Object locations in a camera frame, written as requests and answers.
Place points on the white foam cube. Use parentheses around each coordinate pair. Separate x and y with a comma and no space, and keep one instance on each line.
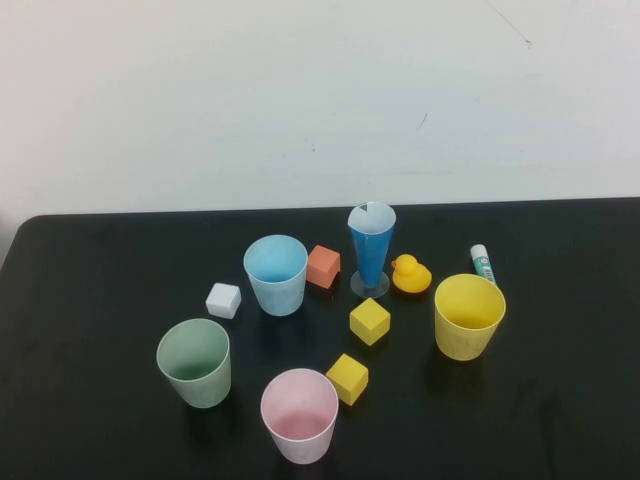
(222,300)

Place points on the light blue plastic cup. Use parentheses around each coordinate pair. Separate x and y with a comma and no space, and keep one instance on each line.
(277,295)

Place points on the orange foam block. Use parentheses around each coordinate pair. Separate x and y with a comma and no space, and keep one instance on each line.
(322,267)

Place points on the blue cone cup clear base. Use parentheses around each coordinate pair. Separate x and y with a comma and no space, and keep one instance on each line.
(371,260)

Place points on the yellow foam cube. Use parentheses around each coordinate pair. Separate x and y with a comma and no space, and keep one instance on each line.
(346,380)
(369,322)

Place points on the yellow plastic cup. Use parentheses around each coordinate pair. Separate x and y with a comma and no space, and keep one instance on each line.
(462,340)

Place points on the pink plastic cup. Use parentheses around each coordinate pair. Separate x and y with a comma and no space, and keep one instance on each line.
(302,445)

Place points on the pale green plastic cup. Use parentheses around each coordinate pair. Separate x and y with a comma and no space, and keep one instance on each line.
(197,380)

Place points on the white green glue stick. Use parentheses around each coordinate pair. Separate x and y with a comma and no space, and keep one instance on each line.
(482,262)

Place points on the yellow rubber duck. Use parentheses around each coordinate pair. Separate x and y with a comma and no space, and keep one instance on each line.
(411,277)

